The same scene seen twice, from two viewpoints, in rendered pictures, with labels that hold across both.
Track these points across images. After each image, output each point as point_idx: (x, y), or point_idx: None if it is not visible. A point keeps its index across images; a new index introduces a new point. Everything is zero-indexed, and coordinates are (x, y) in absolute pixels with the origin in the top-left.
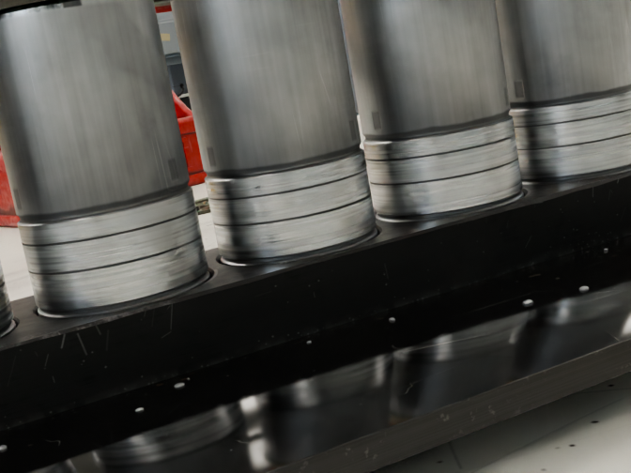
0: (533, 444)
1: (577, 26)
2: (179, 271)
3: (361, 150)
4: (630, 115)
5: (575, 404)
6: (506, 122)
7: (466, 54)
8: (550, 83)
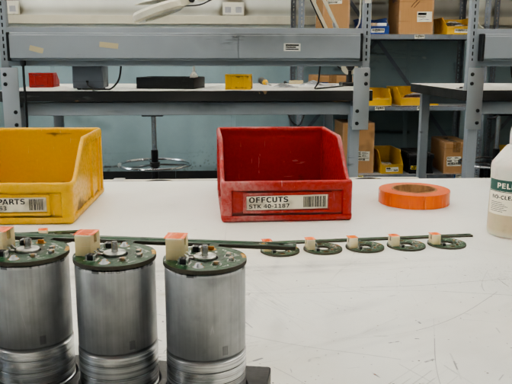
0: None
1: (179, 322)
2: None
3: (53, 347)
4: (204, 377)
5: None
6: (126, 359)
7: (100, 323)
8: (169, 343)
